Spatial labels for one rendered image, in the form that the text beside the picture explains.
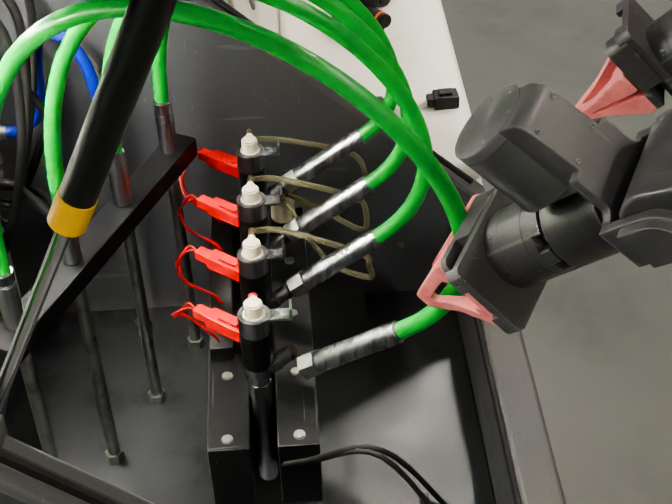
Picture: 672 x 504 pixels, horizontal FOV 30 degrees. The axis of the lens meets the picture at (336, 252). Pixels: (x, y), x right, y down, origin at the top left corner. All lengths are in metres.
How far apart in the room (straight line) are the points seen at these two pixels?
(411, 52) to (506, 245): 0.82
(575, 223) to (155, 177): 0.54
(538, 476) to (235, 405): 0.28
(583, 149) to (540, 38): 2.85
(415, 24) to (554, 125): 0.95
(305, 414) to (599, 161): 0.47
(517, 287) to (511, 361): 0.38
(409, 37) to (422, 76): 0.10
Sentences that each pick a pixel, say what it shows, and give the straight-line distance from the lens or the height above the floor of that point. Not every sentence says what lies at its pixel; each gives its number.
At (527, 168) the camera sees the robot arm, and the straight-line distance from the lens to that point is 0.76.
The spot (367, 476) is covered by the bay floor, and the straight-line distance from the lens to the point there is 1.29.
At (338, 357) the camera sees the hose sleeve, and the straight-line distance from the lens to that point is 0.99.
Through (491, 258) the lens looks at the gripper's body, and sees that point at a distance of 0.85.
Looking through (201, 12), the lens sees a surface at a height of 1.42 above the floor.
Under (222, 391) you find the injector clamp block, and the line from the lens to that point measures 1.17.
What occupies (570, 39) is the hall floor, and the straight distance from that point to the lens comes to 3.61.
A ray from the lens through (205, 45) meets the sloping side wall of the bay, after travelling 1.27.
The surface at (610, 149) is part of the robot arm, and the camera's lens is 0.77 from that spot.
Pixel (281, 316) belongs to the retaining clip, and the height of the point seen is 1.09.
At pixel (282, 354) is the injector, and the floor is 1.05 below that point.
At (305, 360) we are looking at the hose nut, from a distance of 1.00.
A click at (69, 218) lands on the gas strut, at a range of 0.59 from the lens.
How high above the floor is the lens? 1.82
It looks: 40 degrees down
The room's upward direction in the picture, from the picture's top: 2 degrees counter-clockwise
